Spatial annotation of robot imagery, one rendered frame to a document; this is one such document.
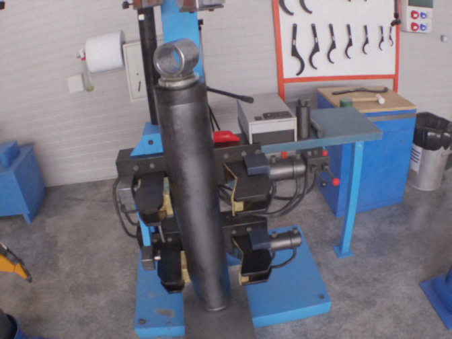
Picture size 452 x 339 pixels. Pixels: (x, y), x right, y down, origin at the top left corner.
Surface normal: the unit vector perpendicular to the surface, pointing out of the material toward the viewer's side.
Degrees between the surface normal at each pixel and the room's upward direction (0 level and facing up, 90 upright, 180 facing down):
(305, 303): 0
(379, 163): 90
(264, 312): 0
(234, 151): 90
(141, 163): 90
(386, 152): 90
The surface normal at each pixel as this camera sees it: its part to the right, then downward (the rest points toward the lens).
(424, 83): 0.13, 0.46
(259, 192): -0.08, -0.88
